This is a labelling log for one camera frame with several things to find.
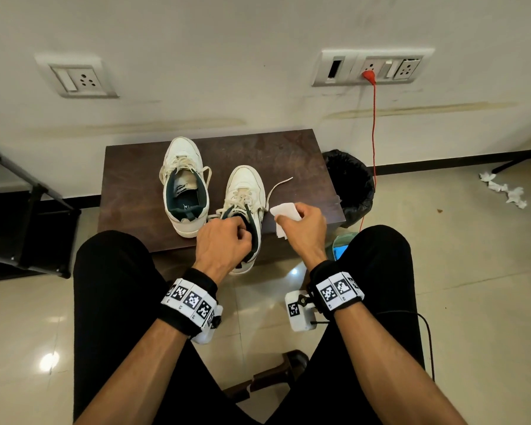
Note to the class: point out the person's right hand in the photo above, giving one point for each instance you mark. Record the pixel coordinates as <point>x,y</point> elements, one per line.
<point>307,238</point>

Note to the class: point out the person's left hand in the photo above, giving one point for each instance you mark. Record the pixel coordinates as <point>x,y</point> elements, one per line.
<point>219,250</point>

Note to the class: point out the person's left thumb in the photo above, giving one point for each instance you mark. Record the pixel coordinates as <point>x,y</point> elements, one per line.
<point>246,243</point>

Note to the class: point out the person's right thumb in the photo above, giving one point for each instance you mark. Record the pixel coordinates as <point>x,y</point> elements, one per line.
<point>287,219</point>

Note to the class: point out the white tissue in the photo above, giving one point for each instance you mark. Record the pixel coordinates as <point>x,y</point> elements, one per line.
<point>487,176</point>
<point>498,187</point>
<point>285,211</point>
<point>516,197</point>

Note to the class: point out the white sneaker with green lining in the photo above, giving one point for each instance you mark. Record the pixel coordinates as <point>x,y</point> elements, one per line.
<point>183,212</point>
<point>243,185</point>

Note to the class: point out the person's left forearm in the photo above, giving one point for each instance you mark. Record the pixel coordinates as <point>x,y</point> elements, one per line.
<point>135,376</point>

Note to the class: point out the person's right forearm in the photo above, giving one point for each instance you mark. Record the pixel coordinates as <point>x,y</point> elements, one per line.
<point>389,371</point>

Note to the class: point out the light blue container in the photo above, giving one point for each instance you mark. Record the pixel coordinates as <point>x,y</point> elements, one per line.
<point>340,250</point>

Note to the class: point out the black trash bin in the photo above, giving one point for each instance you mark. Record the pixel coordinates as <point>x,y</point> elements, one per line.
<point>352,185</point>

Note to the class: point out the black marker wristband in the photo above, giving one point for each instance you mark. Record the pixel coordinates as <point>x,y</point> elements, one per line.
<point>188,298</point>
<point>336,289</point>

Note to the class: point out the person's right leg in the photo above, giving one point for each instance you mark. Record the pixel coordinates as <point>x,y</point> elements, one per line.
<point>389,265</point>

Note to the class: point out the person's leg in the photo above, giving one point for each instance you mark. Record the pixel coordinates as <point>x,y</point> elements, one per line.
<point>389,265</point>
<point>115,296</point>

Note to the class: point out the dark brown wooden table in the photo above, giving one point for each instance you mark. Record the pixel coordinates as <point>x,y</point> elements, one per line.
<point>132,194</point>

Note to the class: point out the brown wooden chair base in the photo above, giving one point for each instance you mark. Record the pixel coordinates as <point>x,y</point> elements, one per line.
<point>274,374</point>

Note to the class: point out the person's left leg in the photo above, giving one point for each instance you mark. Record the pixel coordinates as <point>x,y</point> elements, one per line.
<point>115,296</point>

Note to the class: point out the crumpled white tissue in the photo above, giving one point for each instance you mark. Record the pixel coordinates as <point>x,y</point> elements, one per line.
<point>498,187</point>
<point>516,197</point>
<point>487,176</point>

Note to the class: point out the black metal rack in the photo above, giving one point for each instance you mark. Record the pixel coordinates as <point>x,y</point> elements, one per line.
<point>31,225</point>

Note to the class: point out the black stand leg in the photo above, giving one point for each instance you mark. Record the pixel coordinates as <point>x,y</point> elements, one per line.
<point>522,160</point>

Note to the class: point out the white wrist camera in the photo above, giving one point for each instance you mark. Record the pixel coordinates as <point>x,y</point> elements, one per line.
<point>208,331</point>
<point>298,314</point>

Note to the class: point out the white wide wall socket panel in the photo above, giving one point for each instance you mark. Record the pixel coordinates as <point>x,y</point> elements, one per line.
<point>371,66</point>

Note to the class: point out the white single wall socket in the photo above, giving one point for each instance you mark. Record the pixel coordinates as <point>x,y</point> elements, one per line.
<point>77,77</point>

